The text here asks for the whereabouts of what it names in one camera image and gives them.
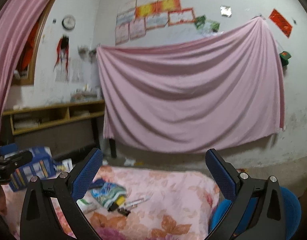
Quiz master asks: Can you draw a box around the blue green snack bag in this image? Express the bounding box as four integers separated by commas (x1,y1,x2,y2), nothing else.
93,182,127,209

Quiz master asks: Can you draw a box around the grey foil wrapper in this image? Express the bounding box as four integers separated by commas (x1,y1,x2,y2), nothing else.
121,196,151,209

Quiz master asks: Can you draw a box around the person left hand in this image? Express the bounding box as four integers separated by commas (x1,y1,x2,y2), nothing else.
0,186,8,217

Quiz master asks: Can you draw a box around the white blue cartoon bag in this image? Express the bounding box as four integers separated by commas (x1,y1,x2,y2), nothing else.
54,158,73,172

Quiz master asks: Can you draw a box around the blue cardboard box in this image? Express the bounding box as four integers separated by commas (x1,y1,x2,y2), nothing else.
9,146,56,192

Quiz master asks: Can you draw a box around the floral pink quilt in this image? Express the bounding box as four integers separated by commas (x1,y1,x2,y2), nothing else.
0,165,220,240

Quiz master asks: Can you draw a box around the wooden shelf desk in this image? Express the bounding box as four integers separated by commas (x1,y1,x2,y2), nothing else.
0,100,117,159

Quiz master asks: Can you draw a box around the blue plastic bucket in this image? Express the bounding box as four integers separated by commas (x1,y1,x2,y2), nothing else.
209,187,301,239

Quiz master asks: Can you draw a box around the stack of books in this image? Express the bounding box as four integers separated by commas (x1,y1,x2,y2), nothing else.
70,84,102,102

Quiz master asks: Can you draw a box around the pink door curtain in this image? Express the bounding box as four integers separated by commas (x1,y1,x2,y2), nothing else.
0,0,67,147

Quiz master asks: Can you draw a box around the pink sheet on wall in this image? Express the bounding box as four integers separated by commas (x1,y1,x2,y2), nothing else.
97,17,285,154

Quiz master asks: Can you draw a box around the wooden window frame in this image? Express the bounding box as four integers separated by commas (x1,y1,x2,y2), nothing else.
11,0,55,86

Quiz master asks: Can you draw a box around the red tassel wall ornament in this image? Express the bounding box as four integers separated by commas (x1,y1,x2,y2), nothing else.
54,35,69,78

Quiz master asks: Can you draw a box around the round wall clock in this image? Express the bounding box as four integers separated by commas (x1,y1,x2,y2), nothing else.
62,15,76,31

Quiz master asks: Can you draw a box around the red paper wall poster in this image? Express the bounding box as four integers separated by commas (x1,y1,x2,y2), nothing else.
269,9,292,38

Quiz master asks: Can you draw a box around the wall certificates cluster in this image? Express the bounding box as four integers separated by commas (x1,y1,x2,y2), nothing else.
115,0,197,45

